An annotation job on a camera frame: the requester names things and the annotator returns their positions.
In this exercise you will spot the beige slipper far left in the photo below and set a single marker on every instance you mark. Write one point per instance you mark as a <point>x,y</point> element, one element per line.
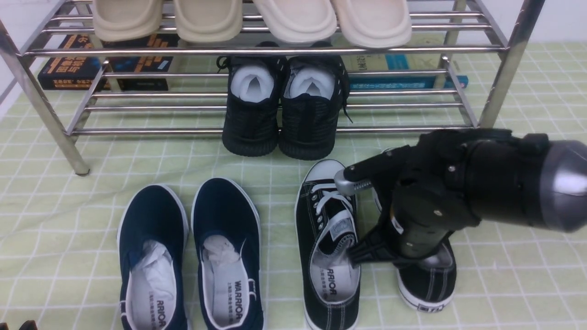
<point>119,20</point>

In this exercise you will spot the navy slip-on shoe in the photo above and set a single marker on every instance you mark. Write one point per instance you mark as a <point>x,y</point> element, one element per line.
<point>151,239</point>
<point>226,230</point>

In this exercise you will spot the brown object bottom left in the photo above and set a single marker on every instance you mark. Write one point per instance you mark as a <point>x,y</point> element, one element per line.
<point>27,325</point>

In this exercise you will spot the black knit sneaker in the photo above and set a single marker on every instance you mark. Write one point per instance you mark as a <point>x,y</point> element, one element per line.
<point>316,90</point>
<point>253,94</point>

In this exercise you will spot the cream slipper far right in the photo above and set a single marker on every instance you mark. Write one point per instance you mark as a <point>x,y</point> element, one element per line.
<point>375,24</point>

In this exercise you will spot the black knit sneaker left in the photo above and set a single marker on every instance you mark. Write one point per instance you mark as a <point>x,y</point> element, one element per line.
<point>253,94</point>

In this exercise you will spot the black knit sneaker right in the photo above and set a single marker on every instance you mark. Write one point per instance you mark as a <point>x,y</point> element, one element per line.
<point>316,90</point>

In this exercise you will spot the beige slipper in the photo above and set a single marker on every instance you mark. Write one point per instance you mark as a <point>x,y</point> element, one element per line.
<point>208,21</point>
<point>119,20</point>

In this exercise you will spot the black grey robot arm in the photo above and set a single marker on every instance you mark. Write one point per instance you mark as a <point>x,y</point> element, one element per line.
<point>528,181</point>

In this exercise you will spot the steel shoe rack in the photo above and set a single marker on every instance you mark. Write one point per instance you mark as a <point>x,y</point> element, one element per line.
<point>471,30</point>

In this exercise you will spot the cream slipper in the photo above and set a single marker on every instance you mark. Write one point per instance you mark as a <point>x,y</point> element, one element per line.
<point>298,21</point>
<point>375,24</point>

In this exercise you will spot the navy slip-on shoe right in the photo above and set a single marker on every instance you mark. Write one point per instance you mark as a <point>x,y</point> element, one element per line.
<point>226,230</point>

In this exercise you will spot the black canvas lace-up shoe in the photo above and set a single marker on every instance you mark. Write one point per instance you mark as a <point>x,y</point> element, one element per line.
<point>429,284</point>
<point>326,229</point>

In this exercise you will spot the blue cover book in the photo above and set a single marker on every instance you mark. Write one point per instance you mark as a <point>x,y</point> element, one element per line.
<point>403,82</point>

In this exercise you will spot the black orange book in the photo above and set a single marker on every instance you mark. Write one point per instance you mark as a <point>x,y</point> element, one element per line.
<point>78,73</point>

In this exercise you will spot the green checked tablecloth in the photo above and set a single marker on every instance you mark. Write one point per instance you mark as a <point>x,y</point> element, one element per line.
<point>60,265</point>

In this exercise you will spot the navy slip-on shoe left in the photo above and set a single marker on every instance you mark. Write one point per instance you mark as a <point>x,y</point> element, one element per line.
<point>151,239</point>

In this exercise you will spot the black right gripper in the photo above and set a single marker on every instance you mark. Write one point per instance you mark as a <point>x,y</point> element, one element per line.
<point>424,186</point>

